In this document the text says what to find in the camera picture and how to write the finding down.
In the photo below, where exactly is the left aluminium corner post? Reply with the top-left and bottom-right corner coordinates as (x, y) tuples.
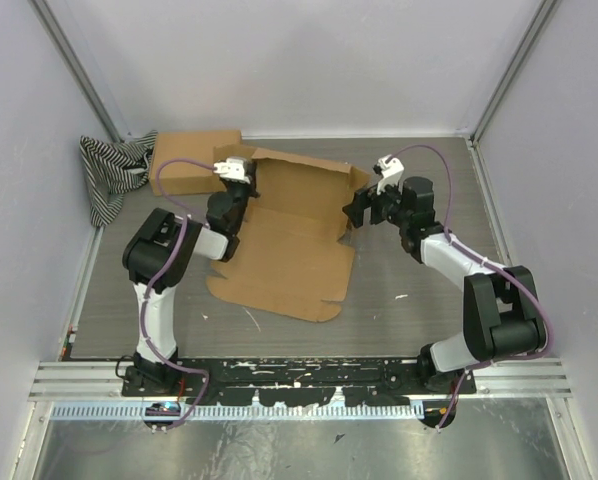
(28, 0), (133, 142)

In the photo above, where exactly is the aluminium corner post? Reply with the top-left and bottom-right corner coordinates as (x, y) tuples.
(28, 0), (133, 142)
(469, 0), (561, 145)

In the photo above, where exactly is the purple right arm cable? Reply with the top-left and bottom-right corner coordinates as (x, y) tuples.
(387, 144), (553, 433)

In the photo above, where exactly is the right aluminium corner post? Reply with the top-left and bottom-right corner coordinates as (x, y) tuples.
(469, 0), (561, 145)

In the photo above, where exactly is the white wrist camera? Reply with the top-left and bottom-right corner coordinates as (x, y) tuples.
(213, 156), (256, 185)
(373, 155), (404, 195)

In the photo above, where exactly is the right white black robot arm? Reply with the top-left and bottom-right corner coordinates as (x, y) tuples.
(342, 177), (550, 395)

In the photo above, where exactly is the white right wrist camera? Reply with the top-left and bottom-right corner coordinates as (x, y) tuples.
(373, 155), (404, 195)

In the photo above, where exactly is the aluminium front rail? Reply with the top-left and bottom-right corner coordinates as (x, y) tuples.
(29, 357), (571, 399)

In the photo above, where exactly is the brown cardboard box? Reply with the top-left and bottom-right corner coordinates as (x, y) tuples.
(148, 129), (244, 197)

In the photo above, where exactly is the slotted grey cable duct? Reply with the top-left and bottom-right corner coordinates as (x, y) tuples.
(50, 401), (425, 422)

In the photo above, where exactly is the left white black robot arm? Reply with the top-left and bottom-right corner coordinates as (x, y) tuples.
(122, 181), (258, 397)

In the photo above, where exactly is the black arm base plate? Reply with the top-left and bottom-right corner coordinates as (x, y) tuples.
(117, 357), (460, 407)

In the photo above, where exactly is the black white striped cloth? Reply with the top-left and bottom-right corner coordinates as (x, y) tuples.
(78, 130), (158, 227)

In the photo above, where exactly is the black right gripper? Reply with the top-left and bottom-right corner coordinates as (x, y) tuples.
(343, 174), (411, 229)

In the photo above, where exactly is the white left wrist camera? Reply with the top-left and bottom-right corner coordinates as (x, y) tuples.
(213, 156), (256, 185)

